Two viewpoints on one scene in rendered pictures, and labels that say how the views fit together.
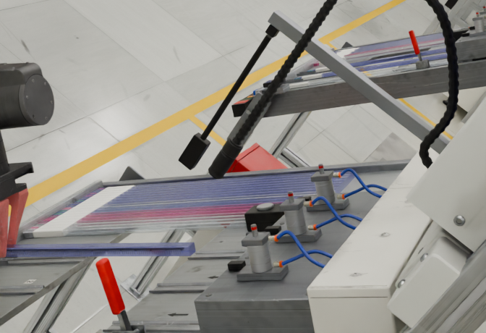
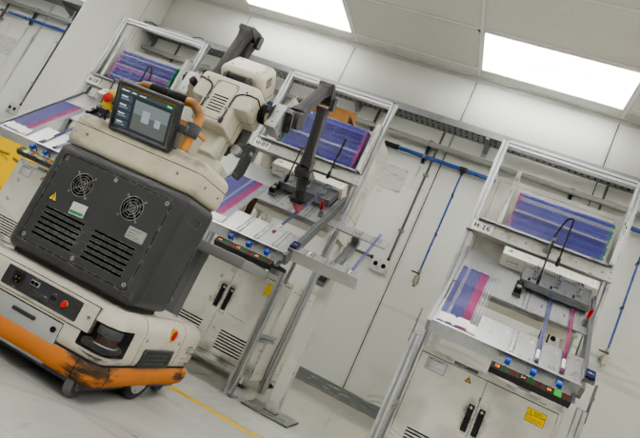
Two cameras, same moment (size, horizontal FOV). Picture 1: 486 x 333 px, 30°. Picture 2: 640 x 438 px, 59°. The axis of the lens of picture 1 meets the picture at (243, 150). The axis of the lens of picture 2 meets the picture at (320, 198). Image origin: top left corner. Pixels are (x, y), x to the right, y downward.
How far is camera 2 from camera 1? 3.32 m
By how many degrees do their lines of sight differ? 86
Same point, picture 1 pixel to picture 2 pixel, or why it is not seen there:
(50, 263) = (251, 221)
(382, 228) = (321, 178)
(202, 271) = (284, 204)
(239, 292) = (330, 196)
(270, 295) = (333, 194)
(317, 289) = (343, 189)
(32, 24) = not seen: outside the picture
